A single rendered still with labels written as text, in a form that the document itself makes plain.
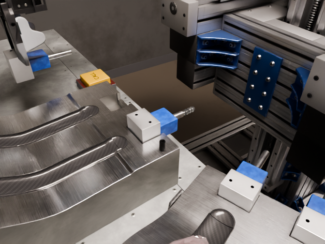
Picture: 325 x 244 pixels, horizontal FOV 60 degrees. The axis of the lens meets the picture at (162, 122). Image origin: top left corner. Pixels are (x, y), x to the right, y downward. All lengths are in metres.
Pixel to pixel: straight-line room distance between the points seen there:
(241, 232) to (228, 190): 0.06
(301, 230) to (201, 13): 0.59
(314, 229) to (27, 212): 0.36
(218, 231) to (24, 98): 0.59
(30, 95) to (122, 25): 1.60
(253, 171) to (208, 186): 0.07
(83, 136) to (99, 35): 1.82
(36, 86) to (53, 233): 0.50
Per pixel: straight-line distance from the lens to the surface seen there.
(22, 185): 0.45
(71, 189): 0.43
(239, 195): 0.42
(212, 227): 0.42
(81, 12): 2.19
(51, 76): 0.88
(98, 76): 0.77
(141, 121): 0.46
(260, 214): 0.44
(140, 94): 2.21
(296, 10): 0.87
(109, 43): 2.33
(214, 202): 0.44
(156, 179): 0.47
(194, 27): 0.81
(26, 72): 0.65
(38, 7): 0.61
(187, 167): 0.55
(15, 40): 0.60
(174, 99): 2.15
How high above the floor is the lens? 1.20
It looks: 39 degrees down
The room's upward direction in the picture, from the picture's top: straight up
